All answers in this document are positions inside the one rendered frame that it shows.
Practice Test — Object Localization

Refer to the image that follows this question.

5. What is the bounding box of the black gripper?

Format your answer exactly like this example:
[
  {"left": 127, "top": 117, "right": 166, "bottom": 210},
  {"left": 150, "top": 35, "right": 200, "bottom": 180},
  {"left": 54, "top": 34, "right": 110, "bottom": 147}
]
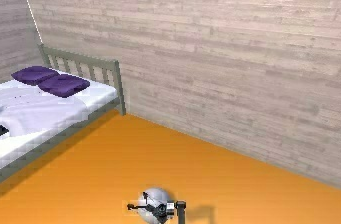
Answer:
[{"left": 126, "top": 191, "right": 168, "bottom": 219}]

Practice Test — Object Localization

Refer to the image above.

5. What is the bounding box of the grey-green bed white mattress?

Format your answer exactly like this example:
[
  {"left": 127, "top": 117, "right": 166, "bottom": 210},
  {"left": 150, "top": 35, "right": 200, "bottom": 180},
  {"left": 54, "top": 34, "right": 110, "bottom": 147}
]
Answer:
[{"left": 0, "top": 43, "right": 127, "bottom": 198}]

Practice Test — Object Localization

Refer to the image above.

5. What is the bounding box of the purple pillow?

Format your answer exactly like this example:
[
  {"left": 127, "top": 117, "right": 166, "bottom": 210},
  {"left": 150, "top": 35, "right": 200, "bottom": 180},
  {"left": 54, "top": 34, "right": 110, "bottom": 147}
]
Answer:
[
  {"left": 10, "top": 65, "right": 60, "bottom": 87},
  {"left": 37, "top": 73, "right": 92, "bottom": 99}
]

